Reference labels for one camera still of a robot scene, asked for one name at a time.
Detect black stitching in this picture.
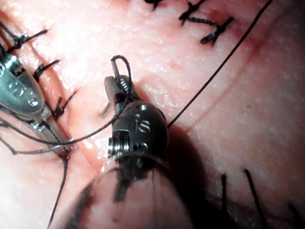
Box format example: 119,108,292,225
142,0,234,46
0,21,77,120
219,168,305,229

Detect tissue pad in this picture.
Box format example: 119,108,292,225
0,0,305,229

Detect left arm needle driver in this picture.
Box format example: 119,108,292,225
0,53,47,120

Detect right arm needle driver jaw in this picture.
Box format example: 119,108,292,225
118,74,142,104
103,75,121,114

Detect curved steel needle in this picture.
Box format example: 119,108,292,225
100,57,121,117

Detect black thread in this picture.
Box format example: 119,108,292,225
0,0,274,229

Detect left arm needle driver jaw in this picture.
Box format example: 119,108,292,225
39,112,73,150
28,118,70,153

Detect right arm needle driver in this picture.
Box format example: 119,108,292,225
107,101,169,165

